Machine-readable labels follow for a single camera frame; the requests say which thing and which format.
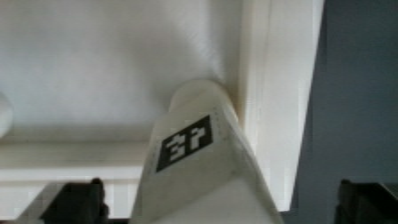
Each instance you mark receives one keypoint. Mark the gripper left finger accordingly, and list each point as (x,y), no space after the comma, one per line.
(78,206)

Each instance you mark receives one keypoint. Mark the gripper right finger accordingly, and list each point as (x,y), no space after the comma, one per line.
(366,203)

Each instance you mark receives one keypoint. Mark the white square tabletop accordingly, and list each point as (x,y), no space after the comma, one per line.
(96,57)

